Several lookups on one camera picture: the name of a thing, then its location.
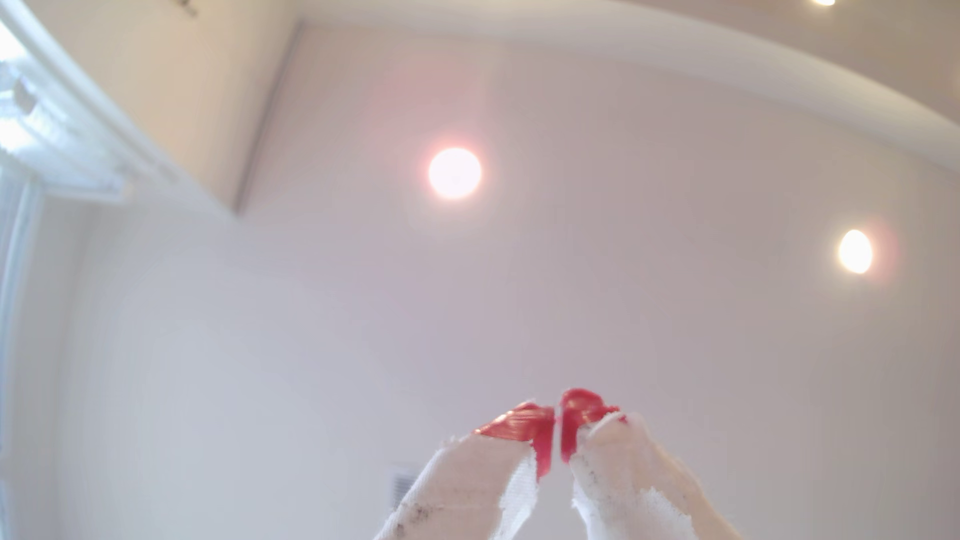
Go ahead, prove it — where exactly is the white window frame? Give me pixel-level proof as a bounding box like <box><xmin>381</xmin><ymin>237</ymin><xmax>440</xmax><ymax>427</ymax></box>
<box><xmin>0</xmin><ymin>0</ymin><xmax>234</xmax><ymax>540</ymax></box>

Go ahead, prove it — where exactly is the grey air vent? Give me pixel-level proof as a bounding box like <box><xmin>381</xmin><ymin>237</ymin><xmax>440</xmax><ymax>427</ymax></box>
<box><xmin>390</xmin><ymin>468</ymin><xmax>421</xmax><ymax>513</ymax></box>

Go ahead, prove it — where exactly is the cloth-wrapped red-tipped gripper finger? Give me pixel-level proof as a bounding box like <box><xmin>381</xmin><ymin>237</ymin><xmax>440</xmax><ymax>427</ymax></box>
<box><xmin>559</xmin><ymin>387</ymin><xmax>745</xmax><ymax>540</ymax></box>
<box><xmin>373</xmin><ymin>401</ymin><xmax>558</xmax><ymax>540</ymax></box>

